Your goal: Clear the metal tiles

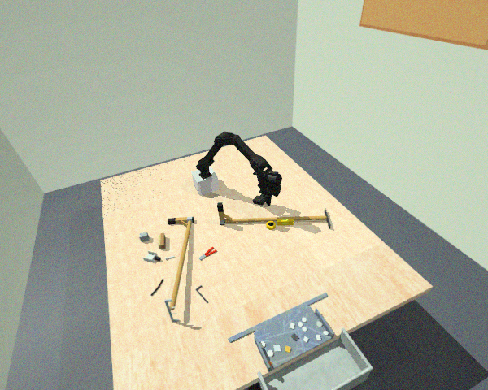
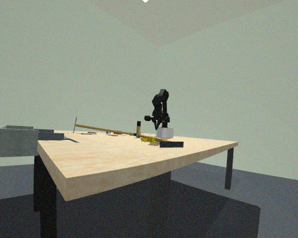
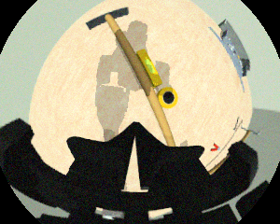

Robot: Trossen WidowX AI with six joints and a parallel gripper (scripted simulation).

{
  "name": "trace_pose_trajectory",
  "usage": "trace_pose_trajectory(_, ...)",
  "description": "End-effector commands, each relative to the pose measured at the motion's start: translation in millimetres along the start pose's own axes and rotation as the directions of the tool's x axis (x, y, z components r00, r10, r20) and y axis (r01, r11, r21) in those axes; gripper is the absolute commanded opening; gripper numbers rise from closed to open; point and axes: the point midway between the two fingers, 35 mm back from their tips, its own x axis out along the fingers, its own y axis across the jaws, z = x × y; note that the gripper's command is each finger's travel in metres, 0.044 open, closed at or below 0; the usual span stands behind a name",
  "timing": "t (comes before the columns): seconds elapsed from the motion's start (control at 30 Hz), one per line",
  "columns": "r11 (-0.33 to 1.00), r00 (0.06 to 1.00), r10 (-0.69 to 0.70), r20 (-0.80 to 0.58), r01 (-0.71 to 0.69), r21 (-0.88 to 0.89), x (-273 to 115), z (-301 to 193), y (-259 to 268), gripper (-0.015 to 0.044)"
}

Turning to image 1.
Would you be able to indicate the red-handled pliers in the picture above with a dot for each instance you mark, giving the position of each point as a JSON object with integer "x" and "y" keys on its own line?
{"x": 207, "y": 253}

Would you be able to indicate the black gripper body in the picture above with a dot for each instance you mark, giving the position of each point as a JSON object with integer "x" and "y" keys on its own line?
{"x": 260, "y": 200}

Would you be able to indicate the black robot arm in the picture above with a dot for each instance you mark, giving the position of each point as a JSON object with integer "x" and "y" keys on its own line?
{"x": 257, "y": 162}

